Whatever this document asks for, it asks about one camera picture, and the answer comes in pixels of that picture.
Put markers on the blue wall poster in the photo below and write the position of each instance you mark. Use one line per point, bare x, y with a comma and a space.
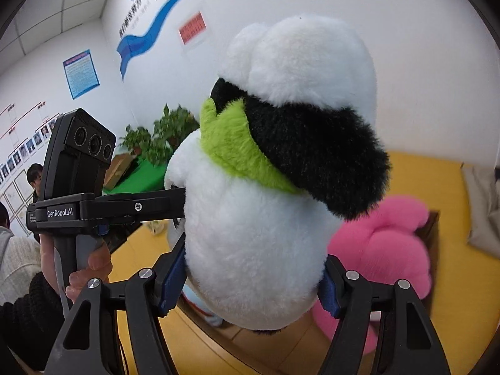
80, 74

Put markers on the pink plush bear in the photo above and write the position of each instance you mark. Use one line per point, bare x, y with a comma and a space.
383, 245

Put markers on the beige cloth bag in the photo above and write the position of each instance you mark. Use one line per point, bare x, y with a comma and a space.
482, 185

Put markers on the person left hand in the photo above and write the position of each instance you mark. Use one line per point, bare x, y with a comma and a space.
99, 265

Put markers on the potted green plant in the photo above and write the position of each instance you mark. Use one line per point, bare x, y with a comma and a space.
136, 140
168, 132

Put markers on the background person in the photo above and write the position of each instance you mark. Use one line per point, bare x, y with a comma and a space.
34, 176

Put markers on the cardboard box with plush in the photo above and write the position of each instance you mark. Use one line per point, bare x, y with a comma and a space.
119, 165

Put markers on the green cloth table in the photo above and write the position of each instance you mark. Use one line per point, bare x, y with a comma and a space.
144, 177

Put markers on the potted green plant left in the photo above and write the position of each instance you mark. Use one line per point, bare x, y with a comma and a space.
136, 140

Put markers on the potted green plant right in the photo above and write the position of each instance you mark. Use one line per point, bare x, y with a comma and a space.
168, 132

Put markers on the red wall notice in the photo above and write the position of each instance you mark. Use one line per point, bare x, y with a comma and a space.
193, 28

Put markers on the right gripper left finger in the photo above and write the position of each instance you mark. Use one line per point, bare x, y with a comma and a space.
89, 343

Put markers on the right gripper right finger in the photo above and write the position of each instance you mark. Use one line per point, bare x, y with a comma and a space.
407, 342

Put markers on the panda plush toy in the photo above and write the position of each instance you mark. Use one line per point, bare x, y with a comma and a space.
284, 154

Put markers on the light blue plush toy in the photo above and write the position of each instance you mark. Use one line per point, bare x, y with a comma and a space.
200, 307

